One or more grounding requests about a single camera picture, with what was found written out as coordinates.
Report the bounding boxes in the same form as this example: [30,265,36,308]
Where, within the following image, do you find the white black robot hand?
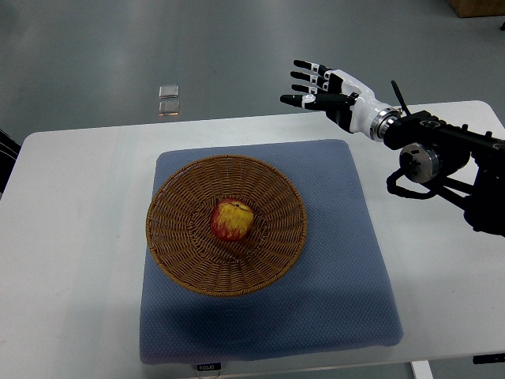
[280,59,402,141]

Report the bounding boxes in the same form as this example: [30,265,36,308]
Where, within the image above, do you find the red yellow apple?
[210,198,254,242]

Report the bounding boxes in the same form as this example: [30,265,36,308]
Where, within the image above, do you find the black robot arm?
[383,81,504,236]

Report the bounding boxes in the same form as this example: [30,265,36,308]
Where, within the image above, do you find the brown wicker basket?
[145,155,308,297]

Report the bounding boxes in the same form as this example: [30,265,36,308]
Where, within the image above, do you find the cardboard box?
[448,0,504,18]

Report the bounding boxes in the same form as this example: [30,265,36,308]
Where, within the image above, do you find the upper metal floor plate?
[159,84,179,99]

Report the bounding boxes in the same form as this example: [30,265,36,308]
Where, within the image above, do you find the blue grey fabric mat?
[140,140,402,365]

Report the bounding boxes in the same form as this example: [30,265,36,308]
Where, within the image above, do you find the white table leg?
[410,360,434,379]

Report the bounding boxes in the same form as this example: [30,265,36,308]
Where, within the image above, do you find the black table label tag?
[196,362,222,372]

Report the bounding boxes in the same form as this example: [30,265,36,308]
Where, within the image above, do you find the black striped object at left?
[0,130,21,193]

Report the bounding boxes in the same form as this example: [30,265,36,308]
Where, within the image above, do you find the black table bracket right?
[473,353,505,365]

